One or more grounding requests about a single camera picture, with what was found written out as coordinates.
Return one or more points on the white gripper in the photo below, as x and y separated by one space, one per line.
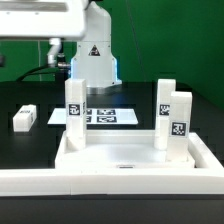
43 19

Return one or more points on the white L-shaped fence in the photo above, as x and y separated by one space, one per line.
206 177

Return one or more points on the white desk top tray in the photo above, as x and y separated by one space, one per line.
111 149

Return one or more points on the fiducial marker sheet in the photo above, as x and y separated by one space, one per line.
98 117

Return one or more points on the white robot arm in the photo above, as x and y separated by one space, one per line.
91 57

